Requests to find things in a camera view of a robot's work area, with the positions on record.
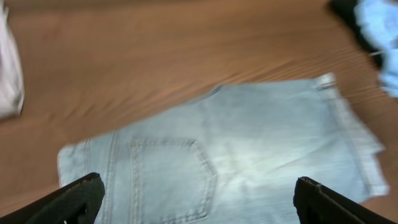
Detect light blue denim shorts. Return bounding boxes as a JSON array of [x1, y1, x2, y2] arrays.
[[58, 73, 389, 223]]

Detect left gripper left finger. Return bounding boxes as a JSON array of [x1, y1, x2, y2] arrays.
[[1, 172, 105, 224]]

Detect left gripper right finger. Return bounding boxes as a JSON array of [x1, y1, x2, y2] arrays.
[[293, 177, 397, 224]]

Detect light blue shirt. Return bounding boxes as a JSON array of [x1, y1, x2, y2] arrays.
[[354, 0, 397, 98]]

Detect black garment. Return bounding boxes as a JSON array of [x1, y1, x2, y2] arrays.
[[327, 0, 383, 69]]

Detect folded beige trousers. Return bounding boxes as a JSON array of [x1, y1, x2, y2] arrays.
[[1, 1, 25, 119]]

